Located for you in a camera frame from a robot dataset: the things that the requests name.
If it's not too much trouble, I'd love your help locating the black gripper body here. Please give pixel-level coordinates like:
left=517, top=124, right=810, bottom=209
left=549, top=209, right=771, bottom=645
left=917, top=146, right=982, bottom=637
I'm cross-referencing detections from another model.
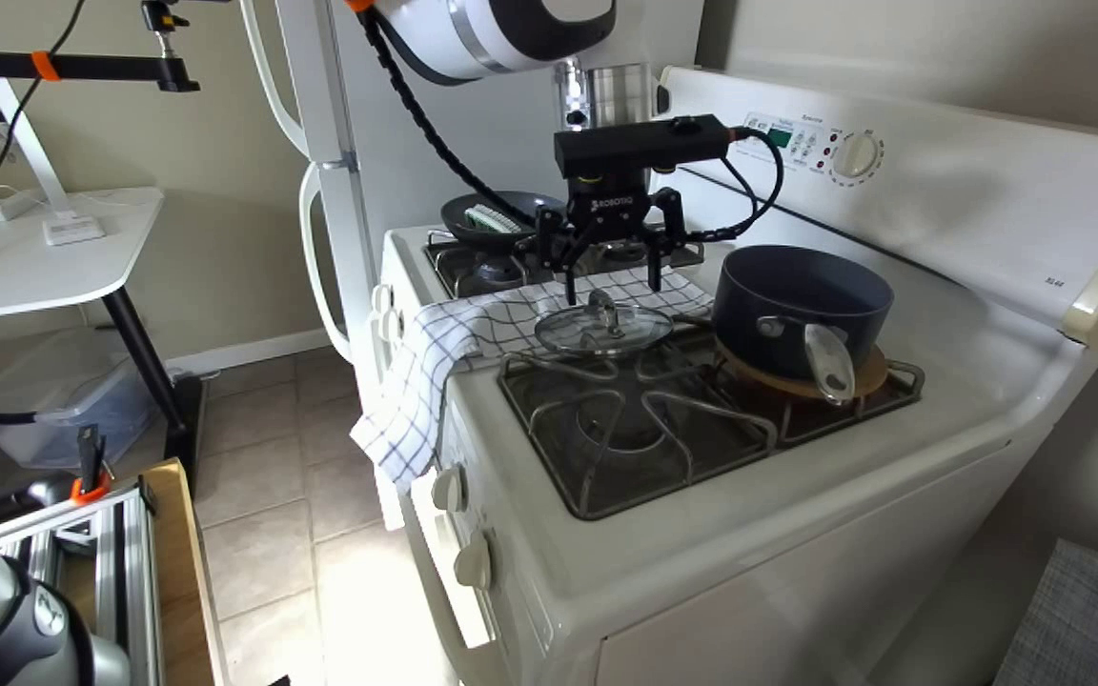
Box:
left=560, top=166, right=662, bottom=244

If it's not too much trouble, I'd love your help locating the glass pot lid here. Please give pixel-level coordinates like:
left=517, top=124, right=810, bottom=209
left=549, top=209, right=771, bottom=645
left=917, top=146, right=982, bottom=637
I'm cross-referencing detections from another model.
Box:
left=529, top=286, right=678, bottom=362

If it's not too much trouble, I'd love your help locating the dark blue pot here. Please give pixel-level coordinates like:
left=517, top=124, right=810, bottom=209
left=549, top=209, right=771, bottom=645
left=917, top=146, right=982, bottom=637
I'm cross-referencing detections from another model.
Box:
left=712, top=244, right=895, bottom=411

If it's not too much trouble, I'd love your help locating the dark grey frying pan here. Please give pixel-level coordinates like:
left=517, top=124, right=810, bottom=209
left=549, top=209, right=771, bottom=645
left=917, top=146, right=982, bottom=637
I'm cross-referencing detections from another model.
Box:
left=438, top=186, right=560, bottom=247

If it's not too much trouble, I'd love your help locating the black burner grate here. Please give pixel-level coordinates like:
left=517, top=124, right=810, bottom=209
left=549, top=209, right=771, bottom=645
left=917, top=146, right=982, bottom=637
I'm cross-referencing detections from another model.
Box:
left=424, top=227, right=710, bottom=303
left=495, top=320, right=931, bottom=527

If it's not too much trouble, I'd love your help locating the round wooden trivet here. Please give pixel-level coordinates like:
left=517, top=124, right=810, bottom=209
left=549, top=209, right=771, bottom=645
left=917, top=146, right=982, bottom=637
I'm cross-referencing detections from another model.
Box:
left=712, top=331, right=895, bottom=409

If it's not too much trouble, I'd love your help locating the white stove knob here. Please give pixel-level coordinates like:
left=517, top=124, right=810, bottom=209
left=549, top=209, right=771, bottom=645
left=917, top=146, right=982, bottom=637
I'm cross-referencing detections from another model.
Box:
left=448, top=527, right=499, bottom=593
left=432, top=460, right=471, bottom=517
left=367, top=277, right=405, bottom=340

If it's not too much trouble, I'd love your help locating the white blue checkered towel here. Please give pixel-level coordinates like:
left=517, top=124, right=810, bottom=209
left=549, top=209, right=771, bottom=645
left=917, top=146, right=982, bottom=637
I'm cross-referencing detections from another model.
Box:
left=345, top=264, right=719, bottom=494

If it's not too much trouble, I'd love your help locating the white refrigerator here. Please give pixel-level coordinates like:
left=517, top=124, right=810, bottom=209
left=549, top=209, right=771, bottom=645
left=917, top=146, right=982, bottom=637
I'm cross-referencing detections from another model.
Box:
left=235, top=0, right=710, bottom=373

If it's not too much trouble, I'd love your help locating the white gas stove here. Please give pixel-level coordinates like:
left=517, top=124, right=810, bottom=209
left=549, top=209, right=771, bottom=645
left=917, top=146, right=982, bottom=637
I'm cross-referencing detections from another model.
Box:
left=367, top=59, right=1098, bottom=686

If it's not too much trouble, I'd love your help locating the small white box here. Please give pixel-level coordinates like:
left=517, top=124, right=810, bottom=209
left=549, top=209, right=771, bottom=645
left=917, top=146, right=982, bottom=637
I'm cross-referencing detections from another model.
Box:
left=41, top=209, right=110, bottom=250

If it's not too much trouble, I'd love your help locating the wooden board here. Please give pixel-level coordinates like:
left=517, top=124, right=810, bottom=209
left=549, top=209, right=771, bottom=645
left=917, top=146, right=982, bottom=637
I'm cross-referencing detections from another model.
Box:
left=142, top=458, right=233, bottom=686

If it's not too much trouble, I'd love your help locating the clear plastic bin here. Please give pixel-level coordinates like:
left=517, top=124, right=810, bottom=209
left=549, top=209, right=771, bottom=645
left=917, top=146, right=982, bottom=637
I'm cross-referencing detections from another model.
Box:
left=0, top=331, right=158, bottom=477

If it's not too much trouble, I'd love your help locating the orange black clamp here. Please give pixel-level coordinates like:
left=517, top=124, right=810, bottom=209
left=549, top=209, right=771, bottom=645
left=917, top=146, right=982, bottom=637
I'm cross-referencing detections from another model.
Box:
left=69, top=424, right=118, bottom=508

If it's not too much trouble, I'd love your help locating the white table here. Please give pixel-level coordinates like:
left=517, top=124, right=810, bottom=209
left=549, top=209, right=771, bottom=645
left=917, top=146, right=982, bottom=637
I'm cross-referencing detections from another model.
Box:
left=0, top=181, right=204, bottom=486

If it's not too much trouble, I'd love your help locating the grey checkered mat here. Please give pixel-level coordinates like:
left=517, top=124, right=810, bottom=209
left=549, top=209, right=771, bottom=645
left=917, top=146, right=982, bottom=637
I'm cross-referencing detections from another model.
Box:
left=987, top=537, right=1098, bottom=686

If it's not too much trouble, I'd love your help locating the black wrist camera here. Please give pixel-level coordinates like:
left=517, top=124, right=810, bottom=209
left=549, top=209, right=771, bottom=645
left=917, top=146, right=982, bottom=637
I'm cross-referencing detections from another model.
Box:
left=554, top=112, right=739, bottom=181

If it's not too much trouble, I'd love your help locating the thin black cable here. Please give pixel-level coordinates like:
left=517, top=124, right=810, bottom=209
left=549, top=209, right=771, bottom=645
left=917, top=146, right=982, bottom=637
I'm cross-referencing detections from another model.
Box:
left=696, top=117, right=789, bottom=247

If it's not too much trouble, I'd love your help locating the black braided cable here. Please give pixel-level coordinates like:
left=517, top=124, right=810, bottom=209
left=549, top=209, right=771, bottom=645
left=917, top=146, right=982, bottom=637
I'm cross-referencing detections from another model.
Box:
left=353, top=2, right=571, bottom=240

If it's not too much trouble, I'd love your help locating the black camera stand bar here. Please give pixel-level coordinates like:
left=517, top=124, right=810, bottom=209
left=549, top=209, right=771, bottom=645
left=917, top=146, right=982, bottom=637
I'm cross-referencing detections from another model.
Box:
left=0, top=45, right=204, bottom=108

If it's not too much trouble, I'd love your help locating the aluminium frame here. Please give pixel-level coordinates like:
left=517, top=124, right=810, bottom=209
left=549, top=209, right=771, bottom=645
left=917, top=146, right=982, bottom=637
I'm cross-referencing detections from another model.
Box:
left=0, top=484, right=166, bottom=686

